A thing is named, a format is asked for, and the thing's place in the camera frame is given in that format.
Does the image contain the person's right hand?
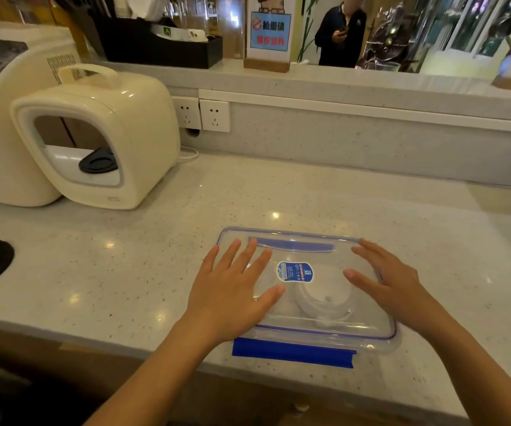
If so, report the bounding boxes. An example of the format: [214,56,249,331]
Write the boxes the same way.
[343,238,442,338]

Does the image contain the white round object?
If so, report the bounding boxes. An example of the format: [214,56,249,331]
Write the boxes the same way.
[295,263,356,330]

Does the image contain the black organiser tray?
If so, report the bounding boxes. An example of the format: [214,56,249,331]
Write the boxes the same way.
[90,13,224,70]

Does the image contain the person's left forearm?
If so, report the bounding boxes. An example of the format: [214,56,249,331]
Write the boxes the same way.
[85,318,221,426]

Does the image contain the dark metal machine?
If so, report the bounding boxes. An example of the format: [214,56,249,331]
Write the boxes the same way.
[357,3,421,74]

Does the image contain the cream small appliance with handle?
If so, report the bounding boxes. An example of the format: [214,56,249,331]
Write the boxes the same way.
[10,64,181,211]

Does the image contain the black round pad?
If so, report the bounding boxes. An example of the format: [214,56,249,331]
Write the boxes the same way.
[78,147,119,175]

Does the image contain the person's left hand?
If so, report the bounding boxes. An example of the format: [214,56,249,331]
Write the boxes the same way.
[180,238,286,347]

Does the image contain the white wall socket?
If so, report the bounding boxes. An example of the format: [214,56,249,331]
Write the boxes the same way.
[199,99,231,133]
[172,96,202,131]

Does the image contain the white packets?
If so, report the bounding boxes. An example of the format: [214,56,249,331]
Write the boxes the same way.
[151,24,210,43]

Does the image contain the sign with wooden base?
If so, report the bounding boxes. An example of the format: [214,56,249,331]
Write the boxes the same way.
[243,0,293,74]

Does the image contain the person's right forearm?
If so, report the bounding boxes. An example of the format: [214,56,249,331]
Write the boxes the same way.
[417,315,511,426]

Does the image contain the clear plastic container base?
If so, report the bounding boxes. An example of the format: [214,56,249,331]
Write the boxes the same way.
[233,306,402,354]

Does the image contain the clear lid with blue clips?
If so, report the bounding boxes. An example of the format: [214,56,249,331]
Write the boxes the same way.
[216,226,397,369]

